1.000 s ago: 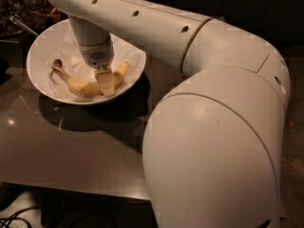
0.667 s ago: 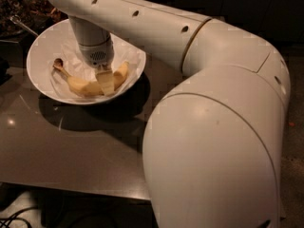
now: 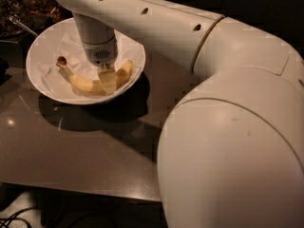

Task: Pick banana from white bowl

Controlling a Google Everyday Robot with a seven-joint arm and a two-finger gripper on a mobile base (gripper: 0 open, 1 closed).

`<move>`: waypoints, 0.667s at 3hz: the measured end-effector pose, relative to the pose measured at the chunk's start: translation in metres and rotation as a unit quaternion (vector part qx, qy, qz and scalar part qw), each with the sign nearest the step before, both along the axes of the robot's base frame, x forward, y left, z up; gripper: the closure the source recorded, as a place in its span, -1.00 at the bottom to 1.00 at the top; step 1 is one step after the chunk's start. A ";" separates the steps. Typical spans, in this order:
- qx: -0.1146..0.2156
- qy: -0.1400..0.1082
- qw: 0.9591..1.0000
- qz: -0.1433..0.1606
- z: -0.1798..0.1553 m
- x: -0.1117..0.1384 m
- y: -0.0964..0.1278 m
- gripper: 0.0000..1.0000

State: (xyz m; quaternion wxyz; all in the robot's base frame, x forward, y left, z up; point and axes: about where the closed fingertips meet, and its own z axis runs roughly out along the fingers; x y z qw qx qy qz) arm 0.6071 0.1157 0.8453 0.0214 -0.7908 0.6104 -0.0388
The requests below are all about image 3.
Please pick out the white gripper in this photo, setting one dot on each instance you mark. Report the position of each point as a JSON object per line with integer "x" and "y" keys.
{"x": 101, "y": 53}

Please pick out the yellow banana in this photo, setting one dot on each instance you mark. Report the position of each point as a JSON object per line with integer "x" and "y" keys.
{"x": 94, "y": 87}

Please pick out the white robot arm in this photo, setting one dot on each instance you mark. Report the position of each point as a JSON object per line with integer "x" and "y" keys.
{"x": 231, "y": 152}

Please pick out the white bowl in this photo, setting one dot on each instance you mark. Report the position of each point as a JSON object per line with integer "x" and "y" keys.
{"x": 41, "y": 51}

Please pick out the white crumpled paper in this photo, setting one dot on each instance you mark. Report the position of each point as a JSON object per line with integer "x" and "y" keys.
{"x": 55, "y": 82}

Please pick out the glass jar with snacks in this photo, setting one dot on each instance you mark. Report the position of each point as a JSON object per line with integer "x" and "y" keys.
{"x": 49, "y": 9}
{"x": 11, "y": 8}

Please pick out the metal spoon handle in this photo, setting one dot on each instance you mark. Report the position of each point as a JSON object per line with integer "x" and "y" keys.
{"x": 17, "y": 22}

